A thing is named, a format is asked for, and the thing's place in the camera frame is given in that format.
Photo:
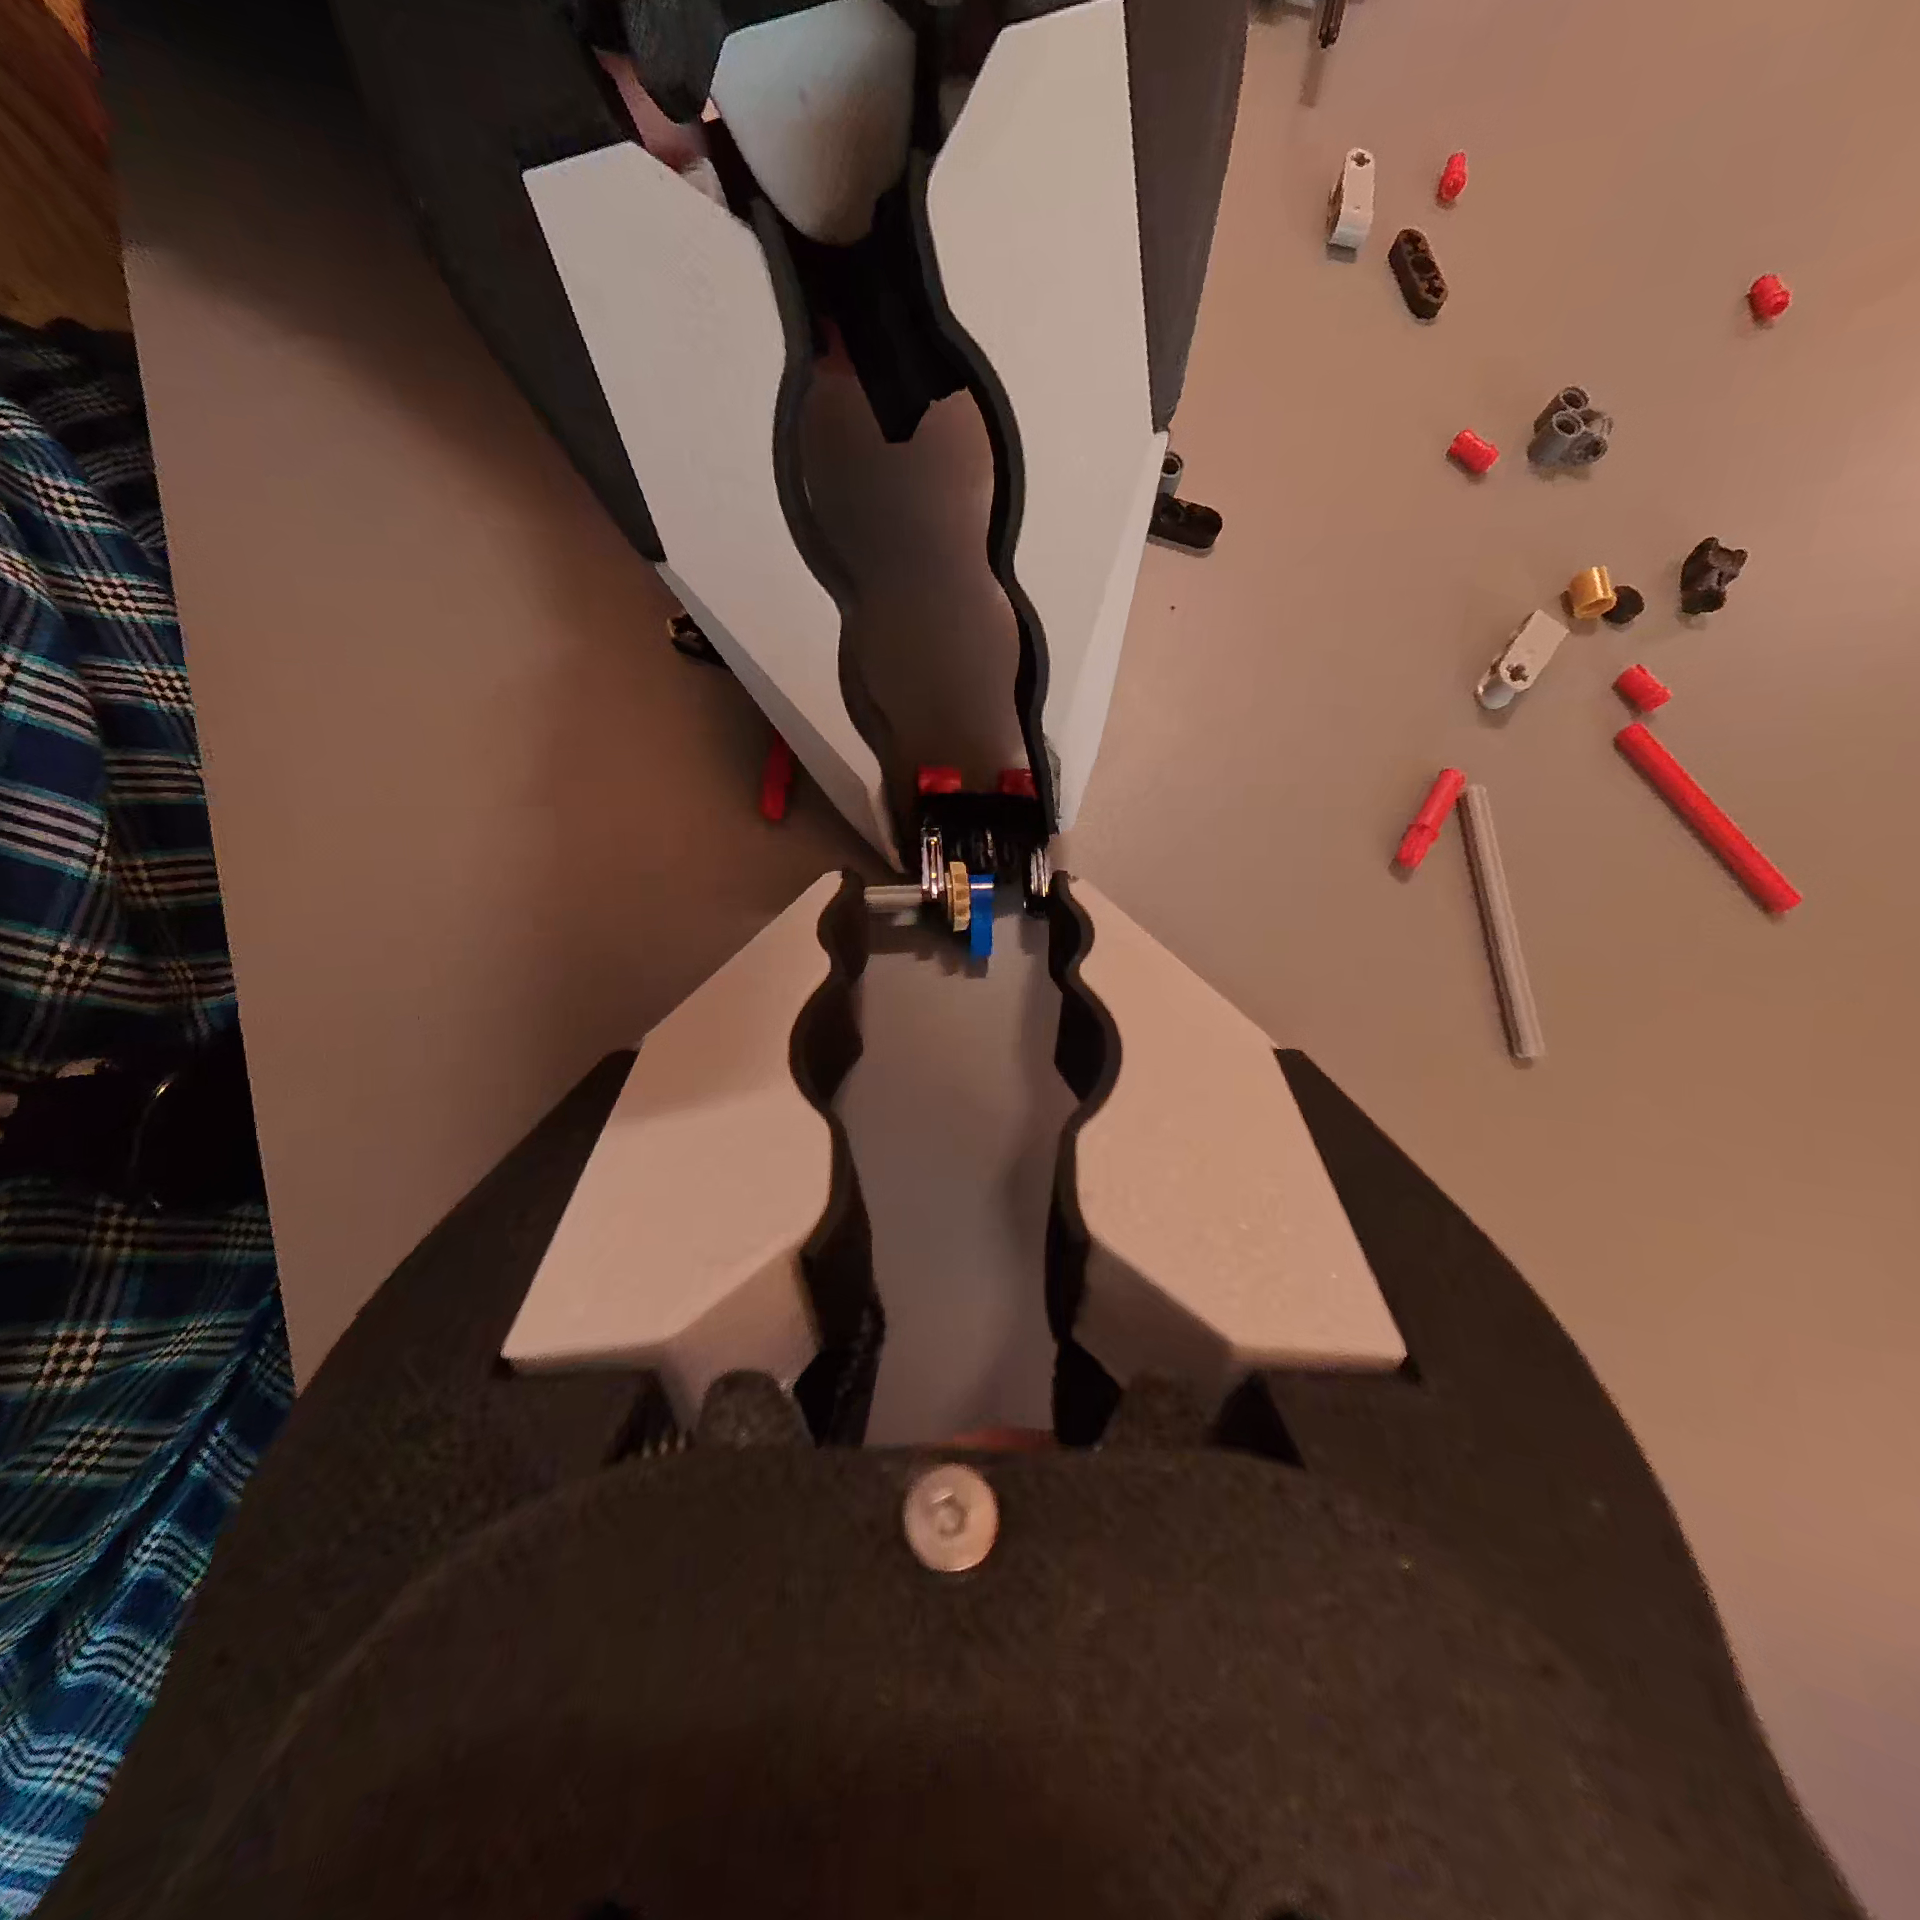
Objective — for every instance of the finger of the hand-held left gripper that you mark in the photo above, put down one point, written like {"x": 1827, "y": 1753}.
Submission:
{"x": 660, "y": 375}
{"x": 1064, "y": 300}

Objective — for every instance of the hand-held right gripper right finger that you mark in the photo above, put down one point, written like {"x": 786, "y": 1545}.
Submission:
{"x": 1231, "y": 1201}

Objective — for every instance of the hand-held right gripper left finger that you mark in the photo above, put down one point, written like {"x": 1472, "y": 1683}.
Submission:
{"x": 674, "y": 1201}

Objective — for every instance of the small grey axle with gears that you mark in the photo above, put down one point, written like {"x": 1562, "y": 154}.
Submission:
{"x": 960, "y": 900}

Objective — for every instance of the black frame with red pins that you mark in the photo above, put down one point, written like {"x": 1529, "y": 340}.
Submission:
{"x": 983, "y": 824}

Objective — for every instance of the brown wooden panel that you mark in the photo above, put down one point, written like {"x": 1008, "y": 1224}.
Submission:
{"x": 53, "y": 151}

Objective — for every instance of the long grey axle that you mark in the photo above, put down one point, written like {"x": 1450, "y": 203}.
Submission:
{"x": 1502, "y": 922}

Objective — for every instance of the red axle pin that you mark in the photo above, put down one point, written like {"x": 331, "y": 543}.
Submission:
{"x": 1429, "y": 818}
{"x": 777, "y": 781}
{"x": 1452, "y": 176}

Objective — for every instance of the small red bush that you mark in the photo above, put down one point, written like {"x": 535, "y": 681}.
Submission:
{"x": 1643, "y": 686}
{"x": 1472, "y": 450}
{"x": 1769, "y": 297}

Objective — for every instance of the long red axle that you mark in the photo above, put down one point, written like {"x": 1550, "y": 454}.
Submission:
{"x": 1707, "y": 818}

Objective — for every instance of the person's blue plaid shirt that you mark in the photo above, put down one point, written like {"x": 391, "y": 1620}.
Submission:
{"x": 104, "y": 1500}

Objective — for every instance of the small black connector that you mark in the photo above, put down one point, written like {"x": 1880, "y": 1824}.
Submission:
{"x": 1712, "y": 574}

